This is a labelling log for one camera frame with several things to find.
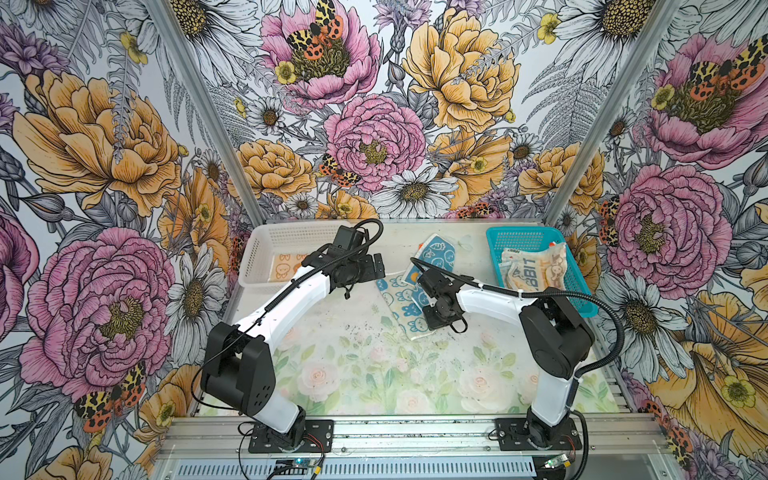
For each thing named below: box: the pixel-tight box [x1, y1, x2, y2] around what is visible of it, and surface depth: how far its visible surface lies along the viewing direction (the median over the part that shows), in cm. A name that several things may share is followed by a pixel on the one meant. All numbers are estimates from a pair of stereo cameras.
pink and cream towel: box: [499, 243, 567, 293], surface depth 107 cm
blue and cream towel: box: [375, 233, 456, 340], surface depth 104 cm
